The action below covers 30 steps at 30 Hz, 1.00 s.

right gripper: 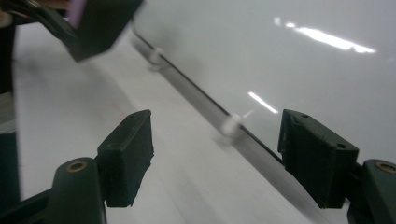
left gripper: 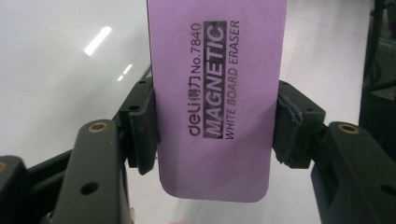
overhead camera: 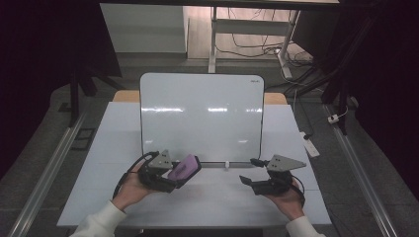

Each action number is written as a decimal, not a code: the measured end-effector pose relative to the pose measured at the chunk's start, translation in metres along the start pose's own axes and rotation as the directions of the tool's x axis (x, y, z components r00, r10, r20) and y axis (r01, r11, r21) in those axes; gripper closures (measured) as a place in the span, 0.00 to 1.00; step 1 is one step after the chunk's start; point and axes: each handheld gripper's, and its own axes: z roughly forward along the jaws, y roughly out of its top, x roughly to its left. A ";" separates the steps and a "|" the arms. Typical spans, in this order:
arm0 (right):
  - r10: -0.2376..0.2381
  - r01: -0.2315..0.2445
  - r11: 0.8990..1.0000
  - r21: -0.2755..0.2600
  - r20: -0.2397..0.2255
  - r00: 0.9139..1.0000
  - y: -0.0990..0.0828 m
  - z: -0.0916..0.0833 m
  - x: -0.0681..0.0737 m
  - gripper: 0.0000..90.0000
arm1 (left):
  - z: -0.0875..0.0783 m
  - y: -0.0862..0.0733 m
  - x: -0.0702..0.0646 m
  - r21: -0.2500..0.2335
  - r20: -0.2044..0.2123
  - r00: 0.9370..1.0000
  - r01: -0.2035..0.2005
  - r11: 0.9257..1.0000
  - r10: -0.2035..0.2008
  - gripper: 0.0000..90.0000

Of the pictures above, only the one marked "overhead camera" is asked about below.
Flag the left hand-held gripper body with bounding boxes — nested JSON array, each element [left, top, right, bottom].
[[137, 149, 179, 195]]

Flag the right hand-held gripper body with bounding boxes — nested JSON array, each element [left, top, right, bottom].
[[253, 154, 307, 197]]

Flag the purple and black whiteboard eraser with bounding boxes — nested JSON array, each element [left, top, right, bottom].
[[167, 153, 203, 190]]

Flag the white whiteboard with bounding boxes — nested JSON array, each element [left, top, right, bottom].
[[138, 72, 266, 165]]

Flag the person's right hand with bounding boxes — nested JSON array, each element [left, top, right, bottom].
[[264, 179, 306, 221]]

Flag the person's left hand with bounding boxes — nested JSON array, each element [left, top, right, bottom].
[[111, 162, 156, 212]]

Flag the white power strip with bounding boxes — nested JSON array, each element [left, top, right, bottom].
[[298, 130, 321, 159]]

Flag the wooden table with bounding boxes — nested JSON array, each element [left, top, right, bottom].
[[112, 90, 289, 106]]

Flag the black metal stand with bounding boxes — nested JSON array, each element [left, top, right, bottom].
[[286, 13, 379, 136], [68, 63, 124, 128]]

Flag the white cabinet panel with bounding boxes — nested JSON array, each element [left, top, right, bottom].
[[100, 3, 190, 54]]

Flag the dark curtain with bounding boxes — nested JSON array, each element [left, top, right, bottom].
[[339, 0, 419, 192], [0, 0, 123, 181]]

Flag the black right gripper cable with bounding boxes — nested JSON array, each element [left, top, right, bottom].
[[289, 175, 306, 209]]

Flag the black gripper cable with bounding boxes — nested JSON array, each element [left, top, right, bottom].
[[289, 175, 306, 209], [112, 150, 160, 199]]

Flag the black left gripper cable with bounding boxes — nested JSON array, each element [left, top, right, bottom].
[[112, 150, 160, 199]]

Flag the black rectangular floor frame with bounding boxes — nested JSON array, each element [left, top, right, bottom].
[[71, 126, 97, 152]]

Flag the aluminium rail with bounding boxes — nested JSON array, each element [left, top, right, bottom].
[[7, 111, 89, 237], [323, 104, 400, 237]]

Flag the black floor cables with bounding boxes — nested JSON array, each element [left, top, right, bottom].
[[214, 7, 314, 68]]

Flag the white desk frame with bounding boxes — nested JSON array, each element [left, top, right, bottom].
[[208, 6, 301, 80]]

